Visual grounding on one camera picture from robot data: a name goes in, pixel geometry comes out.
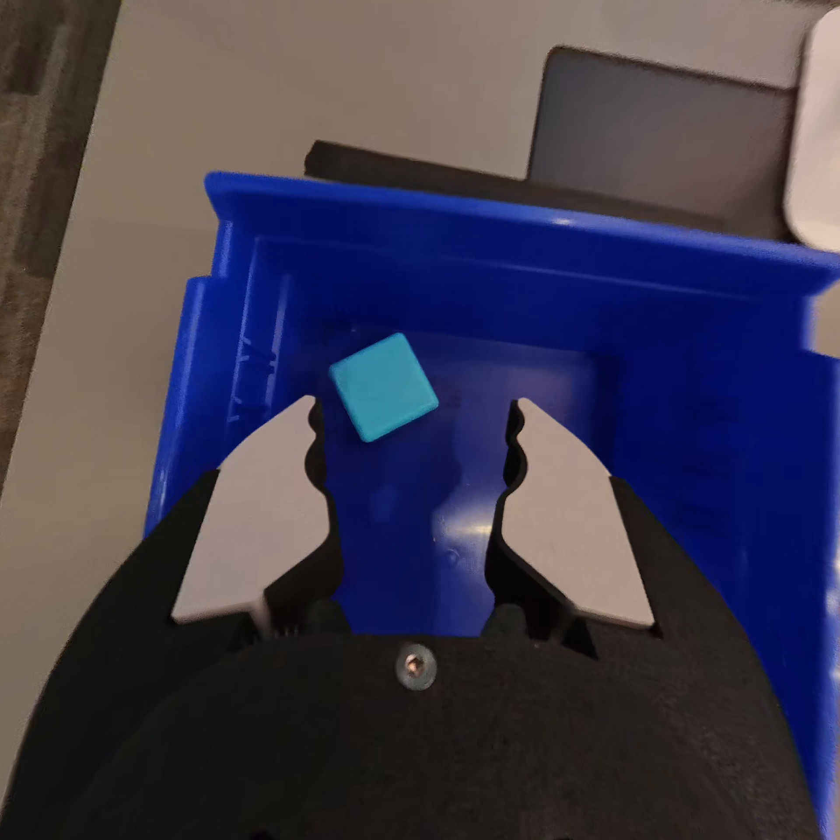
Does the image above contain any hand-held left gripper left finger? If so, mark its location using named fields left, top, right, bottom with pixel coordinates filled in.
left=169, top=394, right=345, bottom=641

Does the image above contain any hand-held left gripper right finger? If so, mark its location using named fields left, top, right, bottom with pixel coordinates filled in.
left=484, top=397, right=657, bottom=641

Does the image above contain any light blue cube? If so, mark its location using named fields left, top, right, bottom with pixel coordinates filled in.
left=328, top=332, right=441, bottom=444

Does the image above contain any blue plastic bin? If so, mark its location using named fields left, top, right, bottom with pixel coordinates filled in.
left=143, top=171, right=840, bottom=840

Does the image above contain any dark rectangular table pad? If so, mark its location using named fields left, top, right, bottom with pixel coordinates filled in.
left=527, top=45, right=802, bottom=221

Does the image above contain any white document stand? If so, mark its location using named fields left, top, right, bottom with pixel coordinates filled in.
left=782, top=7, right=840, bottom=253

